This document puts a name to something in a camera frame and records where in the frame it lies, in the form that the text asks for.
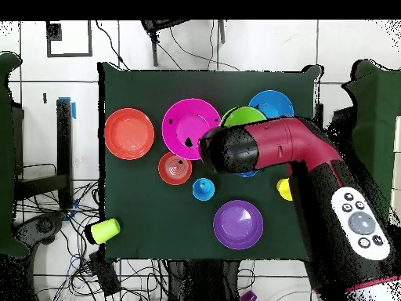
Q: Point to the purple bowl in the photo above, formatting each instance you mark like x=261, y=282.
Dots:
x=238, y=224

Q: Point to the green cloth side table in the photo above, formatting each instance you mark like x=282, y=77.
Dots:
x=376, y=109
x=6, y=156

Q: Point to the yellow cup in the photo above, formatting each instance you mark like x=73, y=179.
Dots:
x=284, y=189

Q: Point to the light blue cup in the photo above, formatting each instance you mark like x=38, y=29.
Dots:
x=205, y=192

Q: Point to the small orange bowl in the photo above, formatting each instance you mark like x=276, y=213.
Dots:
x=169, y=169

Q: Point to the black metal frame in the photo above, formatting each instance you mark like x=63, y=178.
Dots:
x=65, y=150

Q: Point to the light green cup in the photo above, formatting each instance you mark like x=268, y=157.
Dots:
x=105, y=231

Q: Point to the small dark blue bowl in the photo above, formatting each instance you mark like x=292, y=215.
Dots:
x=247, y=174

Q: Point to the large orange bowl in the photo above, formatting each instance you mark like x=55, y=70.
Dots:
x=129, y=134

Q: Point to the green bowl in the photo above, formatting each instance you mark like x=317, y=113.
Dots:
x=242, y=117

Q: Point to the black rectangular box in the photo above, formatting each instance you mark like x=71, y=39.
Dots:
x=105, y=274

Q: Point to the small purple object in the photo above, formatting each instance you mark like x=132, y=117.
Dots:
x=249, y=296

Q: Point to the grey chair base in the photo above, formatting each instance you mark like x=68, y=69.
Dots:
x=44, y=225

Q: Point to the large light blue bowl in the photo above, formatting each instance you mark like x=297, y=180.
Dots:
x=272, y=103

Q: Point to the dark green table cloth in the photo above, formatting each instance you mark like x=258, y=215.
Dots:
x=188, y=81

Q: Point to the blue tape strip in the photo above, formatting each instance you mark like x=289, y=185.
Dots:
x=74, y=110

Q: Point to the large pink bowl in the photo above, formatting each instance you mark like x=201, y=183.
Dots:
x=184, y=125

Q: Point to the black camera tripod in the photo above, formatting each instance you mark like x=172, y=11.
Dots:
x=154, y=50

